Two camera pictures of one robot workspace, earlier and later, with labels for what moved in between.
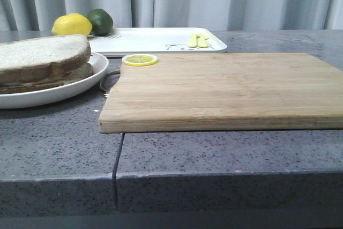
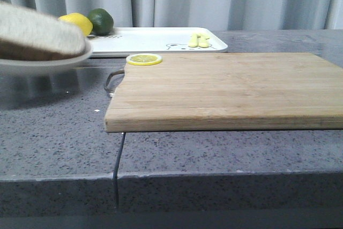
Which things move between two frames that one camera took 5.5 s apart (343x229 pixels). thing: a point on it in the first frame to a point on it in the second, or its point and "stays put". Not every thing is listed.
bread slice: x=30 y=58 to x=28 y=35
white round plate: x=17 y=99 to x=51 y=67
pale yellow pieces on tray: x=193 y=42 stays put
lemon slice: x=140 y=59 stays put
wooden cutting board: x=225 y=93 stays put
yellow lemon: x=72 y=23 stays put
